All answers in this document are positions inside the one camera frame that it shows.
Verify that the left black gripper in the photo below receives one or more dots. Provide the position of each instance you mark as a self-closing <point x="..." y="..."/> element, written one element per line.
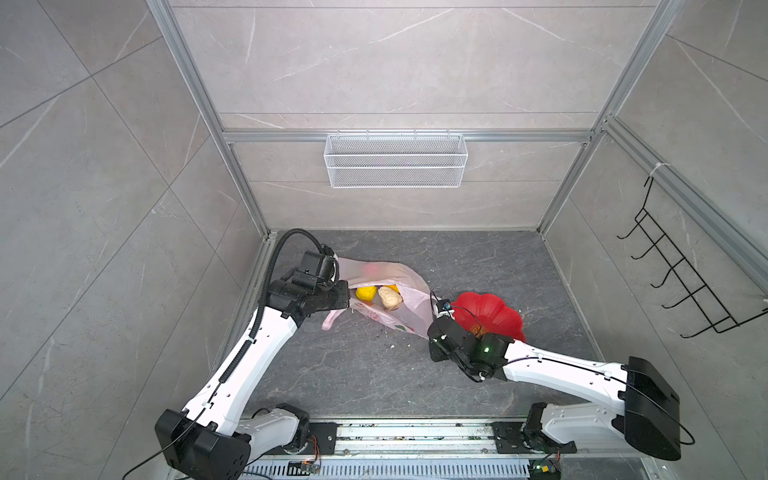
<point x="342" y="296"/>

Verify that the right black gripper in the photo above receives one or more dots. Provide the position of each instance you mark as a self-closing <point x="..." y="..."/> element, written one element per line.
<point x="434" y="351"/>

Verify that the yellow fake lemon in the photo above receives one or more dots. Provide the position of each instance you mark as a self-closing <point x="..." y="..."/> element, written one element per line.
<point x="366" y="294"/>

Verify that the pink plastic fruit-print bag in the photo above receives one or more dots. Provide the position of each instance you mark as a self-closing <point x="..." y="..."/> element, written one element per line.
<point x="413" y="316"/>

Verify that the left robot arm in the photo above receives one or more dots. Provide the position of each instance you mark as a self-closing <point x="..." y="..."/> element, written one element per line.
<point x="208" y="438"/>

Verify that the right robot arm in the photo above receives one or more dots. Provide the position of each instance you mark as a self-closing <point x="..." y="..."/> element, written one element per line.
<point x="621" y="403"/>

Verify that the red flower-shaped plate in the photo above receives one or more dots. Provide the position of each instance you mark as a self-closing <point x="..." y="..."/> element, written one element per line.
<point x="481" y="314"/>

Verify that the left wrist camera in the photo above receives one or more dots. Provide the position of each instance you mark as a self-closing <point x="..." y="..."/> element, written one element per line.
<point x="317" y="268"/>

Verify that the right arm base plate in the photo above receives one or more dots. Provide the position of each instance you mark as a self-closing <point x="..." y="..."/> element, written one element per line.
<point x="516" y="441"/>

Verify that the white wire mesh basket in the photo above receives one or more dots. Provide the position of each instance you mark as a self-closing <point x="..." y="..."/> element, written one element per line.
<point x="357" y="161"/>

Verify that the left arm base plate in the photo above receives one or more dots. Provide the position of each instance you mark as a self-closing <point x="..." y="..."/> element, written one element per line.
<point x="322" y="435"/>

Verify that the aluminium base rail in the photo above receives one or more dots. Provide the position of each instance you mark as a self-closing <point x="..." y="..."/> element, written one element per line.
<point x="453" y="448"/>

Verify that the black wire hook rack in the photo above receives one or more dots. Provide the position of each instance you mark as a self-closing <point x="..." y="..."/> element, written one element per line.
<point x="718" y="318"/>

